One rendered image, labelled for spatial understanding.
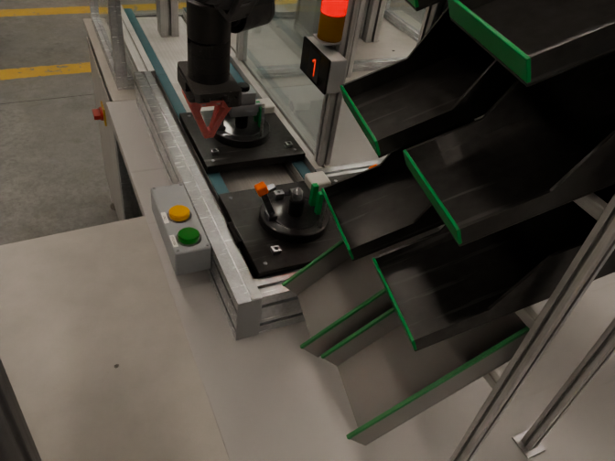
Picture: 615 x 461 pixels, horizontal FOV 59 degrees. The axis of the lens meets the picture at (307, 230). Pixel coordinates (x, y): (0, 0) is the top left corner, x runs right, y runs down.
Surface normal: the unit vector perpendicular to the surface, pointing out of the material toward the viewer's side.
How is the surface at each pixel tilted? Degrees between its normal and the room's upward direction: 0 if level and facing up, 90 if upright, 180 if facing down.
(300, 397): 0
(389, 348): 45
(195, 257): 90
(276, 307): 90
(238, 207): 0
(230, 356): 0
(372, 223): 25
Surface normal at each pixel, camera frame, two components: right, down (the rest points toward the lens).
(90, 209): 0.13, -0.75
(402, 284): -0.29, -0.65
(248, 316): 0.41, 0.63
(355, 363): -0.59, -0.48
